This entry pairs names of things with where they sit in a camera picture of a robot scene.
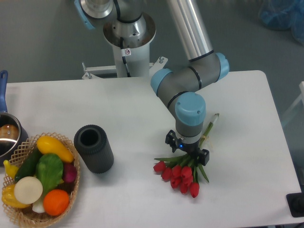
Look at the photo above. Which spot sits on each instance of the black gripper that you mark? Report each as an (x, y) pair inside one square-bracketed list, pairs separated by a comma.
[(190, 145)]

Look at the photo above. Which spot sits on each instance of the red tulip bouquet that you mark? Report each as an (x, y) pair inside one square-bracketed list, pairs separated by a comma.
[(181, 171)]

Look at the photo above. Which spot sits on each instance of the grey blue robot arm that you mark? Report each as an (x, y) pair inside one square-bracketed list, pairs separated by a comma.
[(178, 91)]

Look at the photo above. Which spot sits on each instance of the dark grey ribbed vase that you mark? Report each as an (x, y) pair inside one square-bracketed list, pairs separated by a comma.
[(93, 146)]

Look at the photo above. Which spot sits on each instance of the purple red radish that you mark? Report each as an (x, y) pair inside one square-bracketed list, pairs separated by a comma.
[(69, 173)]

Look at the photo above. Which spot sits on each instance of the black device at edge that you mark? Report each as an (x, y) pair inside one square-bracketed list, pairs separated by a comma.
[(296, 204)]

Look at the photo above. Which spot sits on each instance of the green lettuce leaf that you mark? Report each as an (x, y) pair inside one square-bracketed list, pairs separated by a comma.
[(49, 171)]

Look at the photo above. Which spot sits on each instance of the yellow squash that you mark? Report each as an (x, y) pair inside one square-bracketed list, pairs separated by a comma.
[(47, 144)]

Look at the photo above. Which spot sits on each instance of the orange fruit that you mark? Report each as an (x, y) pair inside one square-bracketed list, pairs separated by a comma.
[(56, 202)]

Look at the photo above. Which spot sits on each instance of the white leek stalk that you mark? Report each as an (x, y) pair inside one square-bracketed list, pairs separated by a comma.
[(37, 206)]

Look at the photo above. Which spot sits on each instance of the dark green cucumber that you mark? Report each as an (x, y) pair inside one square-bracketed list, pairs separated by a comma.
[(28, 167)]

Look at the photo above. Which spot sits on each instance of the blue plastic bag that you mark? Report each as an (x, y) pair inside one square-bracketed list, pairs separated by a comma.
[(284, 15)]

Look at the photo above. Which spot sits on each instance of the white round onion slice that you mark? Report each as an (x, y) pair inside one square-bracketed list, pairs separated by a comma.
[(28, 190)]

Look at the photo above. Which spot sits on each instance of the yellow bell pepper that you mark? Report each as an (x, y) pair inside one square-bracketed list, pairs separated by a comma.
[(8, 198)]

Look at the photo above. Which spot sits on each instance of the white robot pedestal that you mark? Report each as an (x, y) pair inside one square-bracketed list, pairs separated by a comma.
[(130, 43)]

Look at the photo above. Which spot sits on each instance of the white frame at right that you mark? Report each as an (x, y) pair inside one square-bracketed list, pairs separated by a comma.
[(296, 106)]

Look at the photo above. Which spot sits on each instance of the blue handled saucepan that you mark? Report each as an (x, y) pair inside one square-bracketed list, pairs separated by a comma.
[(12, 134)]

